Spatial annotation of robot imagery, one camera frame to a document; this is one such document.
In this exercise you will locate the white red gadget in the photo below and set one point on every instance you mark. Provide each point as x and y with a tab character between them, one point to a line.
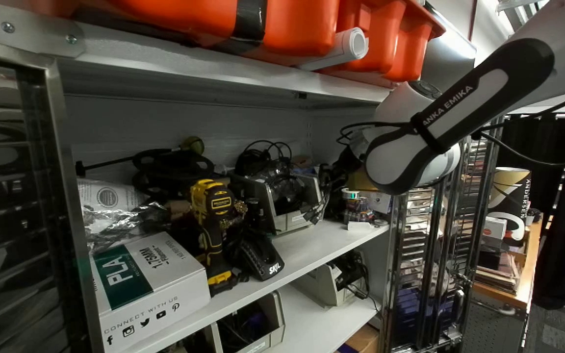
501	227

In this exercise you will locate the white box with round logo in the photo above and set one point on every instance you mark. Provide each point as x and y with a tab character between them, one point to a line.
107	195

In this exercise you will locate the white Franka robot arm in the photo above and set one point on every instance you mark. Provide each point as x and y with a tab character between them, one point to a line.
466	105

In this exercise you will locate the wooden side table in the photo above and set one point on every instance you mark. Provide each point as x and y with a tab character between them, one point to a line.
511	288

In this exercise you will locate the black battery charger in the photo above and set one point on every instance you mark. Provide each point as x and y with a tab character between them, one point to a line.
262	256

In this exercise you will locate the orange case with black latch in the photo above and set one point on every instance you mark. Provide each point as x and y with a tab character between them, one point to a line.
295	27

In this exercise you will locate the white metal shelving unit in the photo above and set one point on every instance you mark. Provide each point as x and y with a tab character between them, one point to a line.
322	246

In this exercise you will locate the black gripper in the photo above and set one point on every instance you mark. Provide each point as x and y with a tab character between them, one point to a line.
342	180

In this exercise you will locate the white PLA filament box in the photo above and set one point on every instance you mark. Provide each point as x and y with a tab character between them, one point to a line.
158	282

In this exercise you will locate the gray plastic storage bin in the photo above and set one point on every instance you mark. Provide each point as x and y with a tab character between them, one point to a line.
271	321
322	288

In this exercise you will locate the orange plastic case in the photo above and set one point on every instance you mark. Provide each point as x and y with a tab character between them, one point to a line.
387	40

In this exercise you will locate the brown cardboard box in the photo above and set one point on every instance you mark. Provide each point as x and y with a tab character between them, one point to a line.
362	180

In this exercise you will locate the white round lamp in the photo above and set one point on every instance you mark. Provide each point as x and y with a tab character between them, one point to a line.
511	182

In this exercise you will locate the gray bin with USB label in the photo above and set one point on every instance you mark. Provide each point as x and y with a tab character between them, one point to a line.
289	223

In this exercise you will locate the white plastic tube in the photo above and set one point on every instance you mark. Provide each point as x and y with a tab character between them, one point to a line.
344	48

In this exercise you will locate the clear plastic bag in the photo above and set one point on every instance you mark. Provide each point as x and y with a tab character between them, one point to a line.
122	219

